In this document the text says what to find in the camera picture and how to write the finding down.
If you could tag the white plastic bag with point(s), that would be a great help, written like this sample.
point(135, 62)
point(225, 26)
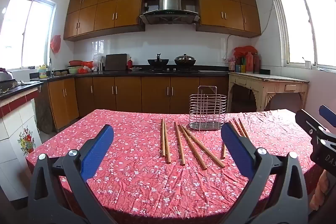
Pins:
point(98, 58)

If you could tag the wooden wall cabinet unit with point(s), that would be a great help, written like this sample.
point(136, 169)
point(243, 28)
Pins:
point(105, 11)
point(225, 8)

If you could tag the dark cutting board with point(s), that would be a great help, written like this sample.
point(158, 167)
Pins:
point(116, 62)

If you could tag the wooden base cabinets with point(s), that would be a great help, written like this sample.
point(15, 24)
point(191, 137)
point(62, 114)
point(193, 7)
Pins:
point(126, 94)

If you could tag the window beside side table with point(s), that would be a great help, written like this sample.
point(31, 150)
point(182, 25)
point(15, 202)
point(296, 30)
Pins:
point(307, 16)

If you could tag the black wok with knob lid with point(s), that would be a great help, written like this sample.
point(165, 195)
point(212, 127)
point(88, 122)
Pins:
point(158, 61)

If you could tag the black kitchen countertop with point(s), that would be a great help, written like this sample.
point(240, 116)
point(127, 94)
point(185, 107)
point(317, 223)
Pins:
point(118, 74)

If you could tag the person's right hand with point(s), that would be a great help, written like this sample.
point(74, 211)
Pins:
point(319, 190)

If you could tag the plate with food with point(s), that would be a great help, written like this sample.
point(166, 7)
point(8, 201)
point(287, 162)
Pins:
point(135, 69)

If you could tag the wok with metal lid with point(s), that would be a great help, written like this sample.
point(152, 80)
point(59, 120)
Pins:
point(185, 60)

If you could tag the red plastic bag on counter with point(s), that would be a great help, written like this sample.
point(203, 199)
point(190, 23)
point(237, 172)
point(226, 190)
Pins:
point(85, 67)

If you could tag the cup on windowsill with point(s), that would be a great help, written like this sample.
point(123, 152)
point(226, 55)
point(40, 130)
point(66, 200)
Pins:
point(307, 64)

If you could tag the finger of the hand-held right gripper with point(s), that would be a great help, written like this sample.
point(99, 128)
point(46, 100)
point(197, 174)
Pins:
point(308, 121)
point(328, 113)

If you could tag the large red bottle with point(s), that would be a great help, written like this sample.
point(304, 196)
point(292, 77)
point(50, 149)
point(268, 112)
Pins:
point(249, 64)

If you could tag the sink faucet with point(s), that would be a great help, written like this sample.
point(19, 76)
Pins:
point(51, 66)

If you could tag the pink bottle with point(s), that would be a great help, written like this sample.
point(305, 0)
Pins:
point(231, 65)

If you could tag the yellow detergent bottle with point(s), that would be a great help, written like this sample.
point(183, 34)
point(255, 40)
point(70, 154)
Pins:
point(42, 72)

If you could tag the gas stove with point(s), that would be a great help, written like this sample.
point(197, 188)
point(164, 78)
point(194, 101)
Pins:
point(172, 71)

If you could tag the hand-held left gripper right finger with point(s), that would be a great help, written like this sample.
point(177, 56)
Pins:
point(236, 145)

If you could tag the metal cups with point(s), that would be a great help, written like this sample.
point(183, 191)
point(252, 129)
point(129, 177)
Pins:
point(100, 67)

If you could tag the pale green basin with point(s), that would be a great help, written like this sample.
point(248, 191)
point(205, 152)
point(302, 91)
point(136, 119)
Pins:
point(73, 69)

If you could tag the red plastic bag on wall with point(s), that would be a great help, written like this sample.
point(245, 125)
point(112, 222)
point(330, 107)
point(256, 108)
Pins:
point(55, 44)

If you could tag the red plastic bag over bottles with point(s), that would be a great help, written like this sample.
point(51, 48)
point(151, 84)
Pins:
point(244, 50)

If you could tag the red basin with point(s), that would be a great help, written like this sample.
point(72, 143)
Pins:
point(75, 63)

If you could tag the colourful small boxes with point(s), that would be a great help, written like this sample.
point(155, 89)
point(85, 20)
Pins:
point(240, 68)

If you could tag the steel range hood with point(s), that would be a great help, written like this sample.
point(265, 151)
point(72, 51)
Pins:
point(170, 1)

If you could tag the cream wooden side table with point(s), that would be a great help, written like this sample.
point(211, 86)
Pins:
point(267, 83)

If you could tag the window beside sink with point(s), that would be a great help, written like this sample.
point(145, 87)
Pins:
point(26, 29)

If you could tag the dark brown bottle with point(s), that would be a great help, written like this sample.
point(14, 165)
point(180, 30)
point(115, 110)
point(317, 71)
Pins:
point(256, 64)

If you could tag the small red bottle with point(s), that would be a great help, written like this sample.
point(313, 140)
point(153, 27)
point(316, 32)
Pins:
point(130, 64)

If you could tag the red floral tablecloth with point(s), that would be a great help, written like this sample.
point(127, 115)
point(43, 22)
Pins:
point(131, 174)

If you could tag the metal kettle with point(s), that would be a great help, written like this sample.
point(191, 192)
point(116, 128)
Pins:
point(5, 75)

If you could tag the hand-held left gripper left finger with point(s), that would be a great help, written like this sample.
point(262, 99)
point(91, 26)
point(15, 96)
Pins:
point(98, 145)

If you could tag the tiled counter with flower tile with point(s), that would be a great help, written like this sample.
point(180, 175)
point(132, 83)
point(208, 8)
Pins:
point(15, 121)

